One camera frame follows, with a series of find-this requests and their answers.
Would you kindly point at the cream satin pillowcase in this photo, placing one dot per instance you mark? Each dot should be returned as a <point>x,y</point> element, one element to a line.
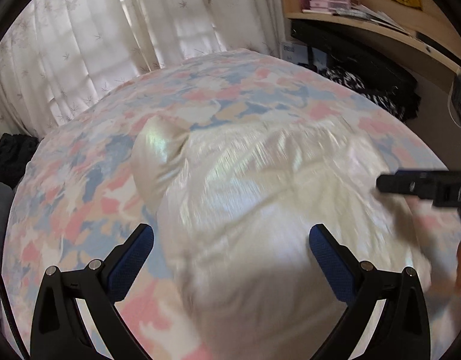
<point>260,210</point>

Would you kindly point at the black fuzzy cloth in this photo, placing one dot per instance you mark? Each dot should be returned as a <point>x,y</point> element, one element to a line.
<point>16,157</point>

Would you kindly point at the pastel printed blanket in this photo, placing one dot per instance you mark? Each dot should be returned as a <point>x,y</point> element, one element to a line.
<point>84,195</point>

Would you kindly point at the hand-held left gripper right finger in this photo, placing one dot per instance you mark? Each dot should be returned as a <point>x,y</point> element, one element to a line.
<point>333,266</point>

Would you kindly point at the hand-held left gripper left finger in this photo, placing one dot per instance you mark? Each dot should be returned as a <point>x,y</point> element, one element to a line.
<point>127,266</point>

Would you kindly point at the black and white patterned cloth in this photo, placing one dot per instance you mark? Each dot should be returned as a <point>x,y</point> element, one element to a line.
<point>365,90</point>

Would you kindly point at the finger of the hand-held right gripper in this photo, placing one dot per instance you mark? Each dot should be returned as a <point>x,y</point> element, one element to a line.
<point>422,187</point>

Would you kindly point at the white floral curtain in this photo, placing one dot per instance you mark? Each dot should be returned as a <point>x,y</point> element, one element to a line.
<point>103,37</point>

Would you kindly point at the wooden desk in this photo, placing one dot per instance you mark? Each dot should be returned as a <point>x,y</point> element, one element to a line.
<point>384,33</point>

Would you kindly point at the stack of papers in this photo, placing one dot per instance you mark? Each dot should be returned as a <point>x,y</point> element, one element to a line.
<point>369,15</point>

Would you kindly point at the white cardboard box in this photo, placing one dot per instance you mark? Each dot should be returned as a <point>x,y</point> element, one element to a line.
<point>293,50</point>

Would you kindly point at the black bag under desk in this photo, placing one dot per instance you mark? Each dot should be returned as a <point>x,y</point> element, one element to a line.
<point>350,52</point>

